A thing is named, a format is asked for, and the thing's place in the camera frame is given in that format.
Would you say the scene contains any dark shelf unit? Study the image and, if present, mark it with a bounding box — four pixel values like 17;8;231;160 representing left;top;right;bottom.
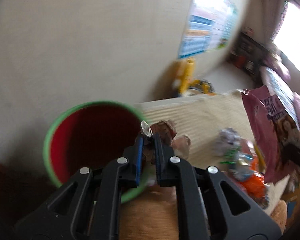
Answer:
226;31;269;80

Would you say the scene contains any brown wrapper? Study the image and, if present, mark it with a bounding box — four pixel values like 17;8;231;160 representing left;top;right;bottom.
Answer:
141;120;191;159

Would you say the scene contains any white printed paper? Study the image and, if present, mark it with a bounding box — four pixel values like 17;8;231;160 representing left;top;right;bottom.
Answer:
212;128;241;157

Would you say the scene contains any pink snack bag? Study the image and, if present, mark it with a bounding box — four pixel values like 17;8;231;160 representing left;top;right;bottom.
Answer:
242;86;300;184

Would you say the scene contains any checkered beige table cloth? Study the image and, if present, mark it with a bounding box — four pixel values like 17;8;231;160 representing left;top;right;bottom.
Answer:
136;90;291;215

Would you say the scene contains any green red trash bin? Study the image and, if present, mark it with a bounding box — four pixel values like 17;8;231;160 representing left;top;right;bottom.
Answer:
43;100;148;204

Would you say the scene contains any blue alphabet wall poster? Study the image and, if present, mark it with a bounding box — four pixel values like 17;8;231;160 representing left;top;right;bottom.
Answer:
178;0;237;59

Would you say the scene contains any orange snack wrapper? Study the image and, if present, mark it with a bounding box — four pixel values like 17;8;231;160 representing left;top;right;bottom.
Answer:
225;138;269;209

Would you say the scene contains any yellow duck toy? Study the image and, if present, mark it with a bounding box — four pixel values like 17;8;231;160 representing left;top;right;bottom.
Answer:
172;57;215;98

